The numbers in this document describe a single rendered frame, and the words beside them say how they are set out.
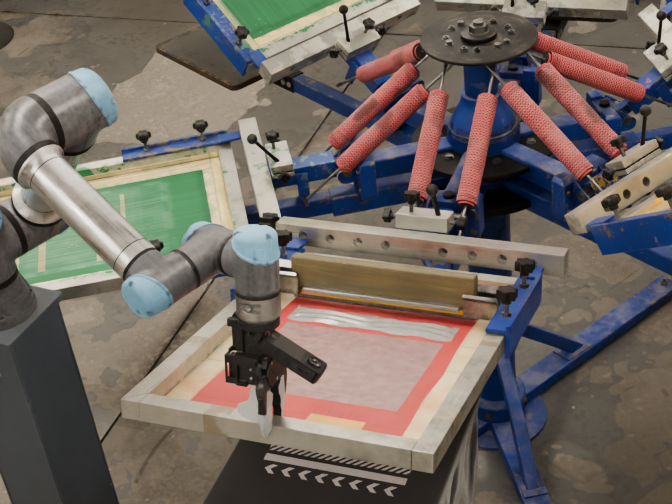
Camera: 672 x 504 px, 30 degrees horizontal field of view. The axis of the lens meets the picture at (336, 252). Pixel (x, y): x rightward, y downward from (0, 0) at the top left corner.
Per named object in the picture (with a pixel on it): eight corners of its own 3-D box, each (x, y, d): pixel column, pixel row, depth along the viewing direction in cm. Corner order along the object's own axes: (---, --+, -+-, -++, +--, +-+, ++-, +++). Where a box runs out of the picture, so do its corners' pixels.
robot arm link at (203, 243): (158, 241, 211) (199, 257, 203) (208, 210, 217) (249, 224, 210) (170, 280, 215) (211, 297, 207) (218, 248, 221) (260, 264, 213)
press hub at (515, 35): (545, 469, 372) (537, 61, 294) (419, 448, 385) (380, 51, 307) (571, 383, 401) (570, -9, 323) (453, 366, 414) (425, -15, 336)
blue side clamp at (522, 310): (509, 359, 248) (510, 327, 245) (484, 355, 250) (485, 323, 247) (541, 302, 274) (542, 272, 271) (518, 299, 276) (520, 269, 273)
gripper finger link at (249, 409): (240, 432, 217) (242, 380, 215) (272, 437, 215) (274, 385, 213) (233, 437, 214) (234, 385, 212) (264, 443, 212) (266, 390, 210)
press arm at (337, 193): (33, 274, 331) (27, 256, 327) (33, 262, 335) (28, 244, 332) (488, 187, 340) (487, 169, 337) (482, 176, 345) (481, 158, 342)
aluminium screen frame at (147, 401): (433, 474, 206) (433, 453, 204) (121, 417, 225) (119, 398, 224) (537, 295, 274) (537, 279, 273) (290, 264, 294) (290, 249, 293)
